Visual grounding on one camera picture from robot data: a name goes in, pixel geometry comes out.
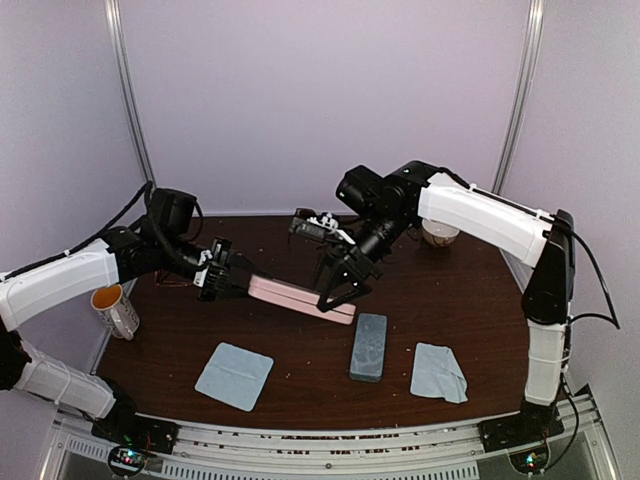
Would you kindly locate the aluminium front rail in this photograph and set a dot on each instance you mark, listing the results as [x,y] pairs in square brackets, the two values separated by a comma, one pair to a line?
[452,450]

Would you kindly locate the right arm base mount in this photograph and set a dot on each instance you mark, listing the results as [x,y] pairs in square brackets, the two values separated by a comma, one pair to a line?
[525,440]

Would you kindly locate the grey-blue glasses case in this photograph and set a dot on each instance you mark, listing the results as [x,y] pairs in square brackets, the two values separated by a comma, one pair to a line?
[368,352]

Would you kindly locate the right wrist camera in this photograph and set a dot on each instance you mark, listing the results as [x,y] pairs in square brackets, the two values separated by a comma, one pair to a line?
[320,227]

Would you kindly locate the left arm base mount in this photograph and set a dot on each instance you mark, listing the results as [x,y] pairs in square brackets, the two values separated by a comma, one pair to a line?
[140,449]

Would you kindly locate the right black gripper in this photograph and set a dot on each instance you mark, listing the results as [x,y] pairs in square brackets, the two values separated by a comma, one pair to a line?
[347,264]

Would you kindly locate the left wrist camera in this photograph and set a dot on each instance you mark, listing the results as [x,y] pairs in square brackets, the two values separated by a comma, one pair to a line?
[215,265]

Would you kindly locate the aluminium frame post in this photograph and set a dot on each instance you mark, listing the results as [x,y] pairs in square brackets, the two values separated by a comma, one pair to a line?
[527,70]
[116,32]

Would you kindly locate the pink glasses case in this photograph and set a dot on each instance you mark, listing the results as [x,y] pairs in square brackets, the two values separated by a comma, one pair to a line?
[297,299]

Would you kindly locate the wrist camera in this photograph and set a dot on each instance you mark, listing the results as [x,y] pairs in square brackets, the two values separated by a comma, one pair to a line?
[320,227]
[215,265]

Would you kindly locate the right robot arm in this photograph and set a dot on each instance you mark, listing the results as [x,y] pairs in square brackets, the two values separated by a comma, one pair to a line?
[418,192]

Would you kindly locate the right aluminium frame post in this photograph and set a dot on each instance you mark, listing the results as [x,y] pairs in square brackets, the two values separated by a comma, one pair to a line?
[527,70]

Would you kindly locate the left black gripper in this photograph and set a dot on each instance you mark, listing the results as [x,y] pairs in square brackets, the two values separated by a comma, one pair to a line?
[215,282]

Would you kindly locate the light blue cloth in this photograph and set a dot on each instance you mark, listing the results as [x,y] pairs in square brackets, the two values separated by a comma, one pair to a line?
[436,374]
[234,376]

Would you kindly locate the red framed eyeglasses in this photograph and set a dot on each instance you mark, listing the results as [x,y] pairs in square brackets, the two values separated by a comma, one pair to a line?
[165,279]

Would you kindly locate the white ceramic bowl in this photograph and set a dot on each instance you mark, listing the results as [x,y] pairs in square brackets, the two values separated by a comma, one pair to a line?
[438,234]

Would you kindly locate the left aluminium frame post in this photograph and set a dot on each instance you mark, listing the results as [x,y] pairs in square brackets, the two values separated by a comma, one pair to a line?
[116,32]

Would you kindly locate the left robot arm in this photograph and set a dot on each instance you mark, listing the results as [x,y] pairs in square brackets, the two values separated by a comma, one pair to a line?
[113,255]

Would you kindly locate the dark sunglasses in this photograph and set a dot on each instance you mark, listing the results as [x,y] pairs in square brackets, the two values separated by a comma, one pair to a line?
[297,220]

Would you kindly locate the patterned mug orange inside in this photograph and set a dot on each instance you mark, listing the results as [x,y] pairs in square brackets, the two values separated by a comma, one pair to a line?
[117,311]

